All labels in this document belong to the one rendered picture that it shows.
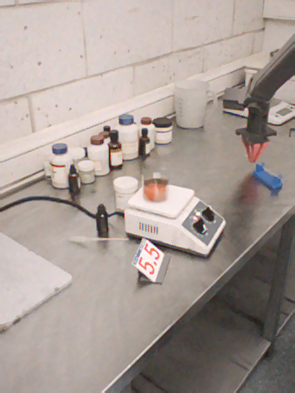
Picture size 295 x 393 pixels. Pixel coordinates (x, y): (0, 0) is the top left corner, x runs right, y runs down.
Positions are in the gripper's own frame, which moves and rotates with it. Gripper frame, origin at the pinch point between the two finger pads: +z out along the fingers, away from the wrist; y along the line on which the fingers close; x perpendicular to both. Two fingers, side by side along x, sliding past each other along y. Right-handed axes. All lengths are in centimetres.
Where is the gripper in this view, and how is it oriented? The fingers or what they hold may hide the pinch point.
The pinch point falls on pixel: (252, 159)
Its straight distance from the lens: 133.4
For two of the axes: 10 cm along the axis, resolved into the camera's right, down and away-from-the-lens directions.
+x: 3.8, 4.5, -8.1
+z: 0.0, 8.7, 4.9
